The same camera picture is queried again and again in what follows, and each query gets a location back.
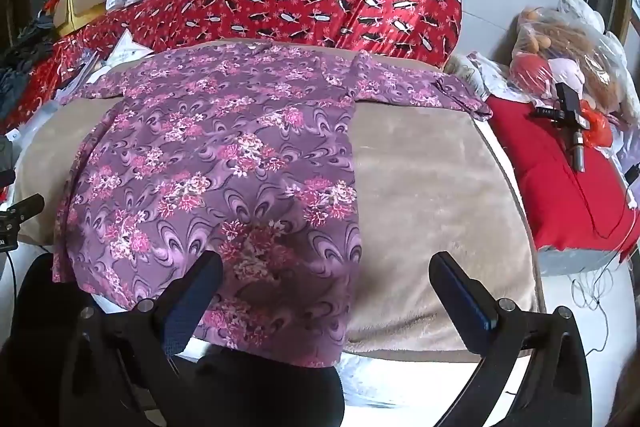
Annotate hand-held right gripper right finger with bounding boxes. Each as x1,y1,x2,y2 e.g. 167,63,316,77
429,252,596,427

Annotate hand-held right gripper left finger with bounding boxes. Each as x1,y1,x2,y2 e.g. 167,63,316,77
60,251,224,427

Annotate purple floral shirt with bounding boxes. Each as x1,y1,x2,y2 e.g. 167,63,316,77
51,42,493,369

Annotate pile of dark clothes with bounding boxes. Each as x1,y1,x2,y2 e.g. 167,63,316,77
0,14,58,120

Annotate black cloth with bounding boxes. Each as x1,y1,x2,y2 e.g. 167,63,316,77
7,252,347,427

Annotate beige plush blanket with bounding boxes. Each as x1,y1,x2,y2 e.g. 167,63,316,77
12,39,541,355

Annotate red cloth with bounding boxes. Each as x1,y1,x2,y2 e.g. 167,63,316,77
485,94,640,263

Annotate white papers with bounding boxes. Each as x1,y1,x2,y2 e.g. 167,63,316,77
60,29,156,98

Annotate cardboard box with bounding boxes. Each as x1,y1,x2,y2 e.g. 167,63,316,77
52,0,113,35

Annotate orange plastic bag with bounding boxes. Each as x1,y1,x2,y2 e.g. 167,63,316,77
580,102,613,148

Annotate white floral quilt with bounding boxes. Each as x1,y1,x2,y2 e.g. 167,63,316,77
445,52,521,102

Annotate clear bag of plush toys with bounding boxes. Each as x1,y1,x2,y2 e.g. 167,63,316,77
510,0,636,118

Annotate thin black cable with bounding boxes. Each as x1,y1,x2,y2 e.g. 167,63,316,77
570,257,621,358

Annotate black handheld camera device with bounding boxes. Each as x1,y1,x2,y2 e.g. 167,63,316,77
530,82,596,172

